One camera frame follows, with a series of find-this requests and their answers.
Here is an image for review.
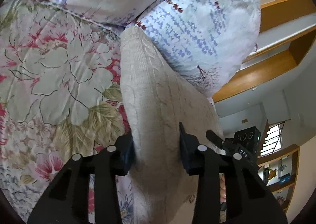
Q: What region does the beige cable-knit sweater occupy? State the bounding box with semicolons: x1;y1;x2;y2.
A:
120;26;223;223

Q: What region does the person's right hand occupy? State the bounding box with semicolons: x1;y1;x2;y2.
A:
219;173;227;203

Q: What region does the window with grille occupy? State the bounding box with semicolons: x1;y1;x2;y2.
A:
260;121;285;157

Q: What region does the floral quilt bedspread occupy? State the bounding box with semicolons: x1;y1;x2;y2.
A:
1;0;129;222

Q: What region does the blue lavender print pillow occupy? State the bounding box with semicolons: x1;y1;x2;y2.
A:
135;0;261;97

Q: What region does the wooden headboard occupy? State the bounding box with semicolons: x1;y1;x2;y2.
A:
213;0;315;102

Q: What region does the wooden wall shelf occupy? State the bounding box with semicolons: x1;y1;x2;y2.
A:
257;144;299;212

